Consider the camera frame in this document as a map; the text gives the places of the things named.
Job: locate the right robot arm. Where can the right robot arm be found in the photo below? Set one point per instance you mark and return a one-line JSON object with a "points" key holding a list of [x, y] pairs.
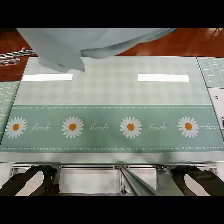
{"points": [[196, 181]]}

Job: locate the silver frame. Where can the silver frame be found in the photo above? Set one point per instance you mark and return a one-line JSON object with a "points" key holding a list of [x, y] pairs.
{"points": [[133, 183]]}

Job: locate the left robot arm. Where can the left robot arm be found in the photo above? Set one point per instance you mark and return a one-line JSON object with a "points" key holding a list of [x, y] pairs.
{"points": [[28, 181]]}

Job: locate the pale blue shirt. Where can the pale blue shirt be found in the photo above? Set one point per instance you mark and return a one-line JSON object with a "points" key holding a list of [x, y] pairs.
{"points": [[63, 45]]}

